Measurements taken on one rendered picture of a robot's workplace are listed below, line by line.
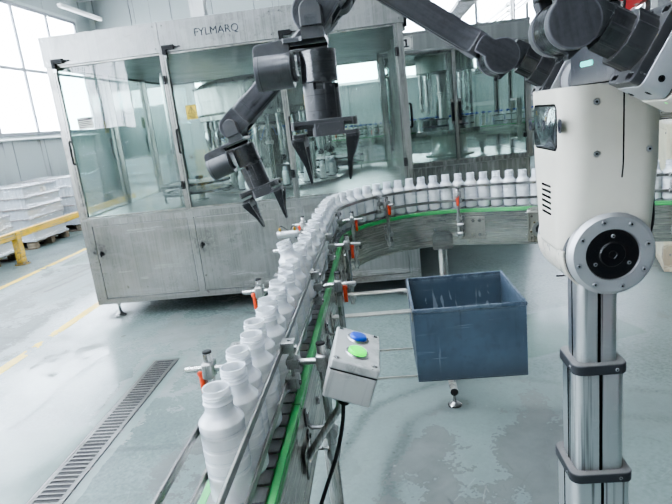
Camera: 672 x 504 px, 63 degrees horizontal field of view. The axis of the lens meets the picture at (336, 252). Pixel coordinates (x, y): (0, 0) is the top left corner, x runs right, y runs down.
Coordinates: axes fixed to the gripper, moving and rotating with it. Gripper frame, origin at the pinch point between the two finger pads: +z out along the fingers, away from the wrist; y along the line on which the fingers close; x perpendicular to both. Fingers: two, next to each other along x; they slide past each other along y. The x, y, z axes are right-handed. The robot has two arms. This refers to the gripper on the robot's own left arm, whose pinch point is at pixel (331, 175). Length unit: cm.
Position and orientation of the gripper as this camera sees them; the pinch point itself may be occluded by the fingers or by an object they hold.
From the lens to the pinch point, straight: 90.9
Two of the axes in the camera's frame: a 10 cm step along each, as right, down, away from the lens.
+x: 0.7, -2.4, 9.7
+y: 9.9, -0.9, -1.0
